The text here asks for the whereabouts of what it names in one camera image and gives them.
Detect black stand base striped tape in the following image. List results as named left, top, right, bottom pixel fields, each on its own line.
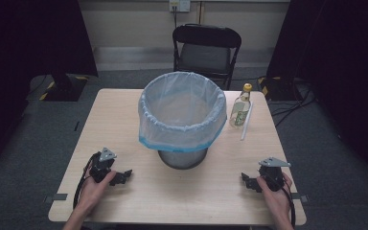
left=257, top=75, right=305, bottom=103
left=38, top=70, right=89, bottom=103

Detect person's right hand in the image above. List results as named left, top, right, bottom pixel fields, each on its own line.
left=256, top=172, right=294, bottom=220

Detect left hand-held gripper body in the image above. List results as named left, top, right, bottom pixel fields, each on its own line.
left=88, top=147, right=118, bottom=184

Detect white wall outlet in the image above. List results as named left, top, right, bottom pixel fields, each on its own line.
left=169, top=0, right=192, bottom=13

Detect person's left hand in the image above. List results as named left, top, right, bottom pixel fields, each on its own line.
left=76, top=171, right=118, bottom=215

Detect clear bottle with yellow cap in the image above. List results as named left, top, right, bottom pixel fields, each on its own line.
left=229, top=82, right=254, bottom=129

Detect black curtain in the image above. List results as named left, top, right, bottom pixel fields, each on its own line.
left=265, top=0, right=368, bottom=190
left=0, top=0, right=99, bottom=175

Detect black floor cables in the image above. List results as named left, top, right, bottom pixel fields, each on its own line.
left=269, top=83, right=318, bottom=127

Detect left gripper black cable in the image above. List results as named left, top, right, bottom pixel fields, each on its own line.
left=72, top=152, right=101, bottom=210

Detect black outlet cable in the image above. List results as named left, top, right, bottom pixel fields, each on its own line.
left=172, top=6, right=179, bottom=31

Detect black folding chair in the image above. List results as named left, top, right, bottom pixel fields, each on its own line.
left=172, top=23, right=242, bottom=91

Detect grey metal trash bin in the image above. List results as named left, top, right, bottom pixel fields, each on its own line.
left=157, top=147, right=209, bottom=171

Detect white straw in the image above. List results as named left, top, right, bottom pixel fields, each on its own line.
left=240, top=101, right=254, bottom=142

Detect grey tape piece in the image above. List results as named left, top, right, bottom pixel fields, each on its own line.
left=291, top=193, right=310, bottom=204
left=43, top=193, right=69, bottom=204

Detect pale blue plastic bin bag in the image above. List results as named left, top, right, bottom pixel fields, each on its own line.
left=137, top=71, right=228, bottom=153

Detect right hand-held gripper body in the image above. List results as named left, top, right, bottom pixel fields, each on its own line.
left=257, top=156, right=292, bottom=193

